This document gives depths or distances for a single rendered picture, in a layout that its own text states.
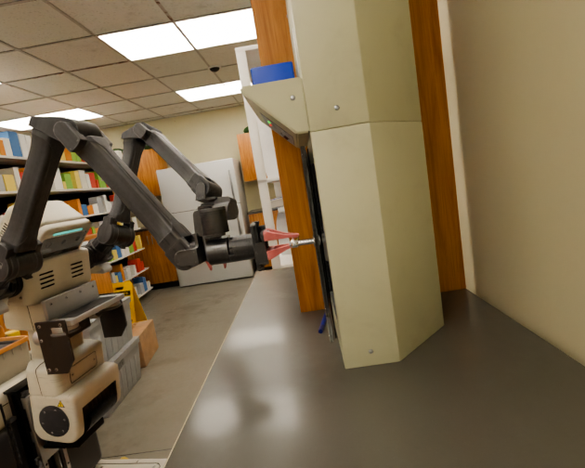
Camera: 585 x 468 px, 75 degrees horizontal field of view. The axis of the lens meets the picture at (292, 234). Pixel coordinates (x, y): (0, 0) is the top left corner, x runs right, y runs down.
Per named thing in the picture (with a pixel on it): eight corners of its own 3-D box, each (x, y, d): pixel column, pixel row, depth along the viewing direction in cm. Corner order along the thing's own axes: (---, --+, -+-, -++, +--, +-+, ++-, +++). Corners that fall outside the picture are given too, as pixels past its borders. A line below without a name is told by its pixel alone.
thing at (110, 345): (140, 334, 301) (132, 294, 297) (101, 372, 241) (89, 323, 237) (89, 342, 303) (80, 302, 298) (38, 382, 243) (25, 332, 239)
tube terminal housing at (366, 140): (420, 301, 107) (385, 12, 97) (471, 352, 75) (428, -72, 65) (331, 313, 108) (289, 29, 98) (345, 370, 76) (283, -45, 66)
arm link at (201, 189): (214, 189, 126) (196, 183, 118) (242, 185, 121) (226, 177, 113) (213, 225, 124) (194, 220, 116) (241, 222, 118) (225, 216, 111)
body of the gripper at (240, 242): (257, 223, 81) (223, 228, 81) (266, 269, 82) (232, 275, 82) (261, 220, 87) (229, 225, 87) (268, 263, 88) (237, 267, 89)
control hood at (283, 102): (306, 147, 102) (301, 109, 101) (310, 132, 70) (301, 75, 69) (265, 153, 103) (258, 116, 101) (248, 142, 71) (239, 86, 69)
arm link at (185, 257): (193, 259, 92) (175, 266, 83) (184, 212, 91) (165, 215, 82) (240, 253, 89) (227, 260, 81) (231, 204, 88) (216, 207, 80)
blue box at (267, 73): (298, 108, 99) (292, 72, 98) (298, 100, 89) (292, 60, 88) (260, 114, 100) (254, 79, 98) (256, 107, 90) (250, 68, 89)
